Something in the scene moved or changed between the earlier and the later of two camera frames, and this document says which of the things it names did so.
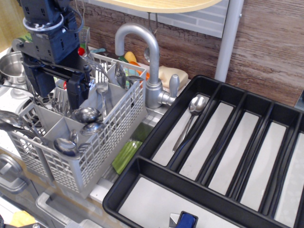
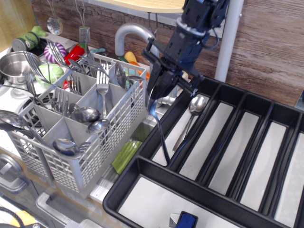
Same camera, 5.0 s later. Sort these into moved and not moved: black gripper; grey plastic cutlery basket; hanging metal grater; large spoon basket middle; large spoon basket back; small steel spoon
Moved: black gripper; small steel spoon
Not moved: large spoon basket middle; hanging metal grater; grey plastic cutlery basket; large spoon basket back
